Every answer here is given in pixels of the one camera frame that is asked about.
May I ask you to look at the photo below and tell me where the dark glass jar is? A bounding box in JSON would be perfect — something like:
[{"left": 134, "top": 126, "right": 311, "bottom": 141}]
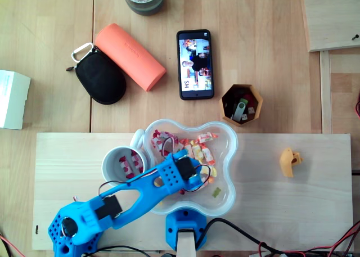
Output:
[{"left": 120, "top": 0, "right": 166, "bottom": 16}]

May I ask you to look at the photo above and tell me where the brown hexagonal printed container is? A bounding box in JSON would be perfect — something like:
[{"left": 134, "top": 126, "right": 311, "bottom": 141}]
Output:
[{"left": 219, "top": 84, "right": 264, "bottom": 128}]

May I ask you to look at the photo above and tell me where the yellow printed part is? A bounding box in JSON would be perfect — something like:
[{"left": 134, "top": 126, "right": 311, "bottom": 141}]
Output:
[{"left": 279, "top": 147, "right": 304, "bottom": 178}]

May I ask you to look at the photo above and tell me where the silver carabiner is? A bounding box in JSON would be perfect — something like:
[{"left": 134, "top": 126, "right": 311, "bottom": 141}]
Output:
[{"left": 71, "top": 42, "right": 94, "bottom": 63}]

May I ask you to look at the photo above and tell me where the orange cylindrical case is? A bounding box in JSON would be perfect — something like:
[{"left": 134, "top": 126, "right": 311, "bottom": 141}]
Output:
[{"left": 94, "top": 22, "right": 167, "bottom": 92}]

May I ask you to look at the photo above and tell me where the black power cable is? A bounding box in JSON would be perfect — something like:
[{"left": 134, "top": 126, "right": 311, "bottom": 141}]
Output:
[{"left": 202, "top": 217, "right": 285, "bottom": 257}]

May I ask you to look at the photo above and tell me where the black smartphone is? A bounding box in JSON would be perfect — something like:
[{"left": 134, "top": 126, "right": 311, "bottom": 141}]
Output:
[{"left": 176, "top": 29, "right": 215, "bottom": 101}]

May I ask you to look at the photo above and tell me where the clear plastic Haribo tub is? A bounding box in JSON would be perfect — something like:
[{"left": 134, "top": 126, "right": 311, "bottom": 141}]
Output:
[{"left": 139, "top": 118, "right": 239, "bottom": 218}]

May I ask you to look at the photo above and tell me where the light wooden base board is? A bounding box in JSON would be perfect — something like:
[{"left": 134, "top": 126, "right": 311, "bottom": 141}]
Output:
[{"left": 32, "top": 132, "right": 354, "bottom": 251}]

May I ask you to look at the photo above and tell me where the silver swivel USB stick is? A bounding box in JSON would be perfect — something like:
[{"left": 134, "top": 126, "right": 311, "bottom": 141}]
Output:
[{"left": 230, "top": 101, "right": 249, "bottom": 122}]

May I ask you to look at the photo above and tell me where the blue printed post mount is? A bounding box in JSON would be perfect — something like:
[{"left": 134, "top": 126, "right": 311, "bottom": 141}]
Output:
[{"left": 165, "top": 209, "right": 208, "bottom": 251}]

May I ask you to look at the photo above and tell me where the black zip pouch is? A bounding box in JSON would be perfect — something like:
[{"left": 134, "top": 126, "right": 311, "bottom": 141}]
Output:
[{"left": 74, "top": 45, "right": 127, "bottom": 105}]

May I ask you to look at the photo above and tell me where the white cardboard box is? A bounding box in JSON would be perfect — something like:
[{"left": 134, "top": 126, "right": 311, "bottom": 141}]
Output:
[{"left": 0, "top": 69, "right": 32, "bottom": 130}]

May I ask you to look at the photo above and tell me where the light wooden panel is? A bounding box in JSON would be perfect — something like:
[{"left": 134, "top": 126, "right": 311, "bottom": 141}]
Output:
[{"left": 302, "top": 0, "right": 360, "bottom": 53}]

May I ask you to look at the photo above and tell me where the thin black cable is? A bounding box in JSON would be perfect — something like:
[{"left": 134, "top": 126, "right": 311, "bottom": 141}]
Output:
[{"left": 81, "top": 245, "right": 152, "bottom": 257}]

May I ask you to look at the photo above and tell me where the orange candy white wrapper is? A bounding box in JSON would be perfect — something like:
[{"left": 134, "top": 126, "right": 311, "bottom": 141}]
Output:
[{"left": 196, "top": 131, "right": 219, "bottom": 144}]

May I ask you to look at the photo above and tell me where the white ceramic mug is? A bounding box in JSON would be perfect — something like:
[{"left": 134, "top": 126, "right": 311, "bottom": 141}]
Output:
[{"left": 101, "top": 128, "right": 154, "bottom": 189}]

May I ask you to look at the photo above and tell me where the thin dark servo wire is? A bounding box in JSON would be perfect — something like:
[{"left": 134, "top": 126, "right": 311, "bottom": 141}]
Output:
[{"left": 193, "top": 164, "right": 212, "bottom": 188}]

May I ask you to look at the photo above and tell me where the wooden camera post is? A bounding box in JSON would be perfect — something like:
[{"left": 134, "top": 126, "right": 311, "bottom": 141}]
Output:
[{"left": 176, "top": 229, "right": 197, "bottom": 257}]

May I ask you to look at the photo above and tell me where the lemon candy yellow wrapper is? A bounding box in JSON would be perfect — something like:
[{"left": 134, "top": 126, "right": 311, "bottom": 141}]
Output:
[
  {"left": 196, "top": 164, "right": 218, "bottom": 184},
  {"left": 192, "top": 144, "right": 205, "bottom": 161}
]

